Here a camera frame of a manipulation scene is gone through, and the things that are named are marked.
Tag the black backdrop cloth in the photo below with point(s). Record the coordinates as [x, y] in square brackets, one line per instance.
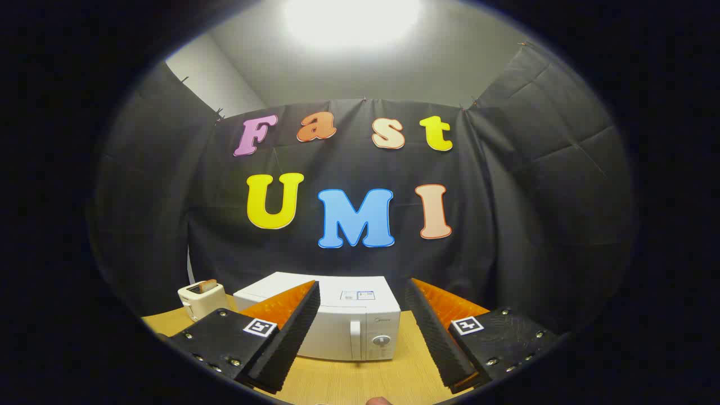
[506, 197]

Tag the brown bread slice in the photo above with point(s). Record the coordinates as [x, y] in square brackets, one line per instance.
[208, 285]

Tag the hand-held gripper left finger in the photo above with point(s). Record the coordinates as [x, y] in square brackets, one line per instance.
[292, 343]

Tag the white microwave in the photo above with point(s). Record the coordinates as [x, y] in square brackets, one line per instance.
[349, 318]

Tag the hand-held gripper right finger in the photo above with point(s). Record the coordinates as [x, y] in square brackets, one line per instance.
[433, 337]

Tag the white toaster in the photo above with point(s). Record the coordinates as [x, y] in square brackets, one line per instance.
[202, 305]

